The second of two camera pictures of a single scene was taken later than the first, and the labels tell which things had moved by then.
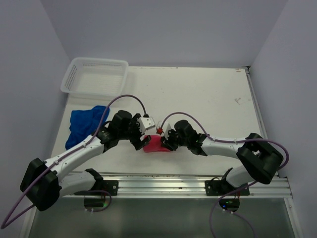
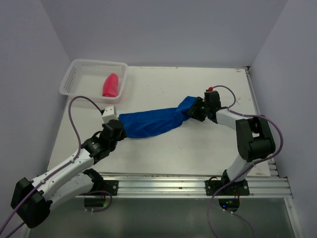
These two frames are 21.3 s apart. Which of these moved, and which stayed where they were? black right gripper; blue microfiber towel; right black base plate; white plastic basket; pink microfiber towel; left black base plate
Moved: blue microfiber towel; black right gripper; pink microfiber towel
Stayed: right black base plate; left black base plate; white plastic basket
